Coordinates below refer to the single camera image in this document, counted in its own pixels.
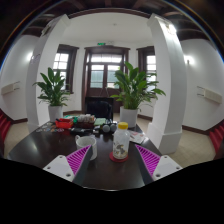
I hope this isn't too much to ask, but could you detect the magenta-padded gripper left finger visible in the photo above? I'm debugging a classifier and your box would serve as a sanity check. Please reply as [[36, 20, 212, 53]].
[[43, 144, 94, 187]]

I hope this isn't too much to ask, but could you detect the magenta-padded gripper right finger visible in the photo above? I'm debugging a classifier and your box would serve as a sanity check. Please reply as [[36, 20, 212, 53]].
[[134, 144, 183, 186]]

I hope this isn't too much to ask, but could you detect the clear bottle with yellow cap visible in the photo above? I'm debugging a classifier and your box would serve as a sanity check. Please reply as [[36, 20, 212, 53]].
[[112, 121, 131, 160]]

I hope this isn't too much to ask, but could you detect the white speckled mug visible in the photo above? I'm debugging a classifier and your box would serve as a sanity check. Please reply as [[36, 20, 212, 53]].
[[74, 134, 98, 162]]

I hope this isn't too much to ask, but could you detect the printed paper sheet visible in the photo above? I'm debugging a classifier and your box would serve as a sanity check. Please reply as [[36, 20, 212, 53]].
[[128, 129, 148, 145]]

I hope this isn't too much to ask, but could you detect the black device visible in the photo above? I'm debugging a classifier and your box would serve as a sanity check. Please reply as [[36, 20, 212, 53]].
[[69, 127, 84, 135]]

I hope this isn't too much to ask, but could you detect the red plastic box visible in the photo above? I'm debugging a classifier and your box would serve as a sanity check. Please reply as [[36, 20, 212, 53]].
[[54, 118, 74, 130]]

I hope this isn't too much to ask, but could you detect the box of small cards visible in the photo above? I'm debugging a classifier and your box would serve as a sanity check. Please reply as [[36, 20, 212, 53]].
[[77, 113, 96, 129]]

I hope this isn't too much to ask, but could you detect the colourful sticker sheet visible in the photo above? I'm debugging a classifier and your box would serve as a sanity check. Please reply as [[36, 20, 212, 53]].
[[35, 122, 65, 133]]

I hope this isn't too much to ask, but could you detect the green notebook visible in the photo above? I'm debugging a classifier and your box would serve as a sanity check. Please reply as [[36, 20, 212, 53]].
[[93, 117, 107, 127]]

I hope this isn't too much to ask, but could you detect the black chair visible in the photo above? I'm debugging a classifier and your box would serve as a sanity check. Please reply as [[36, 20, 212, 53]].
[[84, 96, 114, 121]]

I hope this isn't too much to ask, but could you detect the red sofa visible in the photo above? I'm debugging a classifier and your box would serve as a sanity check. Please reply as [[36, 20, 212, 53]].
[[0, 108, 13, 141], [209, 121, 224, 154]]

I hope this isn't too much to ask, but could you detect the small potted green plant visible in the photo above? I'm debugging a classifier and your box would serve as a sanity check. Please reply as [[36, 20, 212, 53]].
[[32, 67, 73, 124]]

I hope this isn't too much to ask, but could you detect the large potted green plant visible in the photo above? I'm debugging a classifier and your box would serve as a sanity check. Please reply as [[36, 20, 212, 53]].
[[109, 61, 167, 129]]

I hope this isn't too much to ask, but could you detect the dark wooden double door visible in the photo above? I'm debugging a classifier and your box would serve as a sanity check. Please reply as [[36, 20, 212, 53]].
[[81, 45, 131, 114]]

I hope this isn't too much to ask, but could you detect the dark-framed window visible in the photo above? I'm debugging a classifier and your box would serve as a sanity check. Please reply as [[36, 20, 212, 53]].
[[136, 45, 157, 83], [53, 44, 80, 94]]

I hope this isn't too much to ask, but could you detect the white wall unit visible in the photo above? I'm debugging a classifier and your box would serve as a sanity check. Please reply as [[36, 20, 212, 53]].
[[196, 85, 223, 104], [0, 81, 21, 97]]

